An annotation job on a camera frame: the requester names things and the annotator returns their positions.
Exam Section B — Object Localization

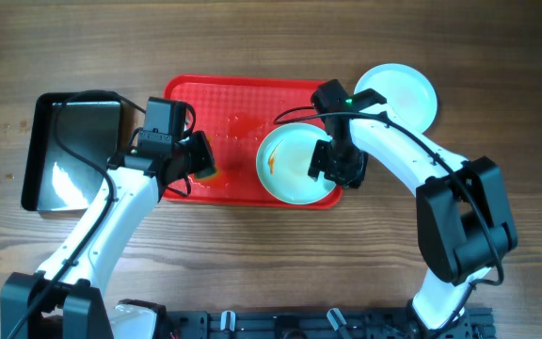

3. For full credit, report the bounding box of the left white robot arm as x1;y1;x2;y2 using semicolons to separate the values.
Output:
0;98;215;338

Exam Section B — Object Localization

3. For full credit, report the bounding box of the black metal tray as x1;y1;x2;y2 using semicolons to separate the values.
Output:
21;92;121;212

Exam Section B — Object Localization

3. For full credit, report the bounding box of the red plastic tray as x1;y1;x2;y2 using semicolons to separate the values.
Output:
164;74;323;209

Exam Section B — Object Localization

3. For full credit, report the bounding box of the green orange sponge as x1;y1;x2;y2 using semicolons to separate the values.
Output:
195;137;217;179

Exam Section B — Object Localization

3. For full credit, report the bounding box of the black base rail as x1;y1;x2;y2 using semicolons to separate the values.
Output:
166;308;497;339

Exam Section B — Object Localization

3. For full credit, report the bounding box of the white plate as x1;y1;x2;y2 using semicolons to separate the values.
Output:
256;122;337;205
354;63;438;133

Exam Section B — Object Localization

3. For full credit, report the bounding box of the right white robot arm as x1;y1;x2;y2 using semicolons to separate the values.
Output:
308;80;518;335

